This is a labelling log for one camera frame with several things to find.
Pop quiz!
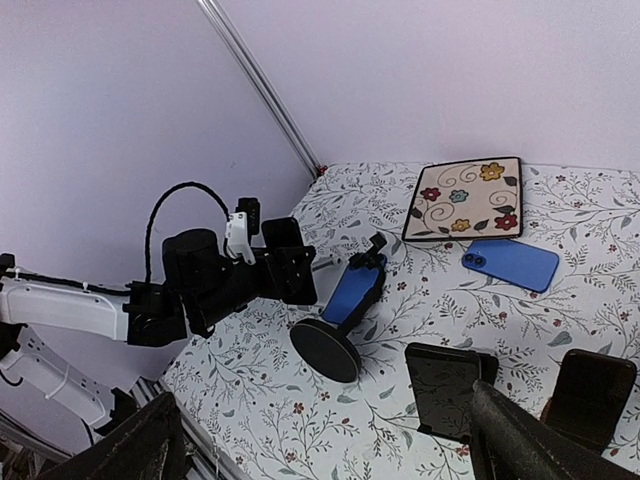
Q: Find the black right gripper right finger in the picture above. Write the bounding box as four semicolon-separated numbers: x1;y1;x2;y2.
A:
469;380;639;479

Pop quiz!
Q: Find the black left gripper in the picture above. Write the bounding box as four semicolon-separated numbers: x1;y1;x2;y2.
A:
254;217;318;306

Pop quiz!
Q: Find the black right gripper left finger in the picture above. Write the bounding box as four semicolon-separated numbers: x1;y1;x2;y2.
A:
39;392;188;480

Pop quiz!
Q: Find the blue phone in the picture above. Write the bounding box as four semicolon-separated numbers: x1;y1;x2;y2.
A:
321;253;387;334
461;239;560;293

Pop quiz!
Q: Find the black phone front edge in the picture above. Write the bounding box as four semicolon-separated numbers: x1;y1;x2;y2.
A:
405;342;481;444

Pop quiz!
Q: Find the black phone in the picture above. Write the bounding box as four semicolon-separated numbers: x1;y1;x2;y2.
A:
541;349;637;454

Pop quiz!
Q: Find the black gooseneck round-base phone stand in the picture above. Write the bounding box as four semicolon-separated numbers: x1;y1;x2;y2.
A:
290;233;387;383

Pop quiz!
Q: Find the black wedge phone stand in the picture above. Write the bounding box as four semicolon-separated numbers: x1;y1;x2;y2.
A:
412;352;499;444

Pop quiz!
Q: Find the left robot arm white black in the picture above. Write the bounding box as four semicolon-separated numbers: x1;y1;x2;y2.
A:
1;213;317;436

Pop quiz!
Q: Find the square floral ceramic plate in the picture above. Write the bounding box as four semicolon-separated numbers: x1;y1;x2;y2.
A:
401;157;524;243

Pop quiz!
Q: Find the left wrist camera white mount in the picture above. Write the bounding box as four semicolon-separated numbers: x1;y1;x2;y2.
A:
223;197;261;265

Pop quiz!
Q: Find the aluminium front rail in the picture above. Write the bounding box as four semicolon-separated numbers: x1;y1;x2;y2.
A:
1;381;239;479

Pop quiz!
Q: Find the left aluminium frame post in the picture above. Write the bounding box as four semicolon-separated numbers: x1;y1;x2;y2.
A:
197;0;322;178

